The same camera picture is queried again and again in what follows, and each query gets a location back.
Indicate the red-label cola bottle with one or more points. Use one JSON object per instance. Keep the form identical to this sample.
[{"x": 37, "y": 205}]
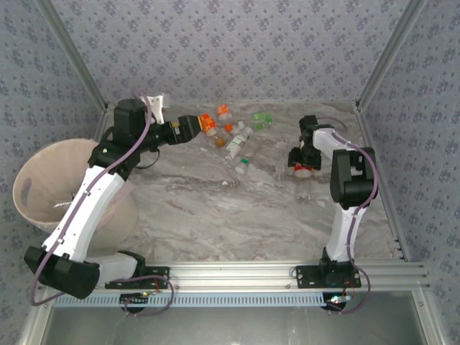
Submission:
[{"x": 302, "y": 170}]

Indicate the orange checkered label bottle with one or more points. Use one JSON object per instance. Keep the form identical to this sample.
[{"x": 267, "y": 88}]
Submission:
[{"x": 208, "y": 124}]

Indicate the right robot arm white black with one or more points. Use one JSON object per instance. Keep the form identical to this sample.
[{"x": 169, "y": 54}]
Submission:
[{"x": 354, "y": 179}]

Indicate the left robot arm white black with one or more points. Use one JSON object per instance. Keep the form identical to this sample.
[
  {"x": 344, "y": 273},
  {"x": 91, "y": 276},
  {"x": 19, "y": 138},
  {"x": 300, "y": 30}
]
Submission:
[{"x": 86, "y": 205}]

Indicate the large round plastic bin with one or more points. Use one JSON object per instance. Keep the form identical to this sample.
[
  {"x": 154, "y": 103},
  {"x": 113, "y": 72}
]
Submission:
[{"x": 39, "y": 172}]

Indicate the crushed clear plastic bottle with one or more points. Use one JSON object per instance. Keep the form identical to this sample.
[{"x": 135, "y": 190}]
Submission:
[{"x": 304, "y": 190}]

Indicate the brown bottle cap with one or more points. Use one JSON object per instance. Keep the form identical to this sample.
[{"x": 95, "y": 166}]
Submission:
[{"x": 220, "y": 142}]

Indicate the orange-label bottle with orange cap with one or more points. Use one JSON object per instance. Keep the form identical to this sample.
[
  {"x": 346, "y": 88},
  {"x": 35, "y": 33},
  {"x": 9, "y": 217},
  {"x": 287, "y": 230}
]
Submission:
[{"x": 223, "y": 111}]

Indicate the green-label clear bottle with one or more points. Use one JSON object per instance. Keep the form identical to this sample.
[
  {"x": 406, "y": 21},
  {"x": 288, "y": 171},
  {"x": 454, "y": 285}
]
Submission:
[{"x": 262, "y": 120}]

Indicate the small bottle with green cap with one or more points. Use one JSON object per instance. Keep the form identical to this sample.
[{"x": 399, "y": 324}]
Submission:
[{"x": 242, "y": 166}]

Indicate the clear bottle with green-print label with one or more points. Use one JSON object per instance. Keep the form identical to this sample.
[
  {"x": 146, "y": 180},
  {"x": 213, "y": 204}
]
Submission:
[{"x": 237, "y": 143}]

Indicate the white bottle cap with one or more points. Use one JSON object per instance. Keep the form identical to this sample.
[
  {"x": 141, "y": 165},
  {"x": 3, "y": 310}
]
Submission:
[{"x": 240, "y": 125}]

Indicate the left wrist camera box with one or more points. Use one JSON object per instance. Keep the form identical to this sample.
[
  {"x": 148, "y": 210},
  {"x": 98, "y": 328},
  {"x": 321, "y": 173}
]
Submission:
[{"x": 159, "y": 106}]

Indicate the aluminium corner post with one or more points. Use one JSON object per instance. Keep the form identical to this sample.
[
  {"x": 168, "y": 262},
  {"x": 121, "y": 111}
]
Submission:
[
  {"x": 74, "y": 54},
  {"x": 388, "y": 54}
]

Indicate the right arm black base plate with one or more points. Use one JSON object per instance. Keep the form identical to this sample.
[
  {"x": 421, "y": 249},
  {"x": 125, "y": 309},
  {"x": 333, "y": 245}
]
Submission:
[{"x": 305, "y": 276}]

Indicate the aluminium mounting rail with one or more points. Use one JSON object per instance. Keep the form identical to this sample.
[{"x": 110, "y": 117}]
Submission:
[{"x": 230, "y": 275}]

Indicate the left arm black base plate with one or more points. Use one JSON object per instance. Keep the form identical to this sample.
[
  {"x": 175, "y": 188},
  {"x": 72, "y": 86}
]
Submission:
[{"x": 160, "y": 273}]

